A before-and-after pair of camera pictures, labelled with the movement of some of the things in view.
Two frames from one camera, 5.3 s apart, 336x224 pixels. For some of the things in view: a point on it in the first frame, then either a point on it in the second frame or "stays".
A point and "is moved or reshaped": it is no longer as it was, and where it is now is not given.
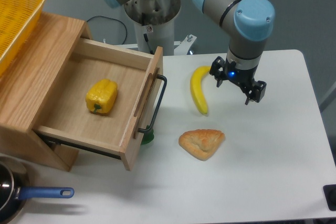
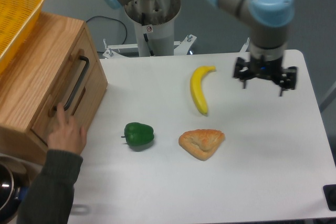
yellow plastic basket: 20,11 stays
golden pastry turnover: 202,143 stays
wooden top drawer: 107,98 is moved or reshaped
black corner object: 330,192 stays
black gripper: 253,90 to 272,69
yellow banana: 197,89 stays
